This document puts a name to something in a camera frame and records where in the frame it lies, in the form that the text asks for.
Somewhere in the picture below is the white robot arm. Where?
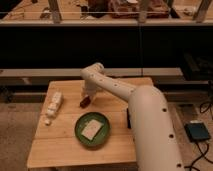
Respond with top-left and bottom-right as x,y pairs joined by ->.
81,63 -> 185,171

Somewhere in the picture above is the white napkin on plate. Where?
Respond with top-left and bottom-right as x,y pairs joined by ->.
81,119 -> 103,140

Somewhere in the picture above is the white block stack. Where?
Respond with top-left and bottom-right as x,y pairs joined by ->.
46,92 -> 63,117

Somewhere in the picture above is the green round plate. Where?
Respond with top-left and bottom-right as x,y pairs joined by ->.
74,112 -> 110,148

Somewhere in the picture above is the black smartphone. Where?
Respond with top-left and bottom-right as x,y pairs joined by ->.
126,108 -> 131,129

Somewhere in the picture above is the wooden table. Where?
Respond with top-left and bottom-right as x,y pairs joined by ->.
26,77 -> 180,169

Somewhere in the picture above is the black floor cable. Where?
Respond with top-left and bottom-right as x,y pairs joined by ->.
183,99 -> 213,171

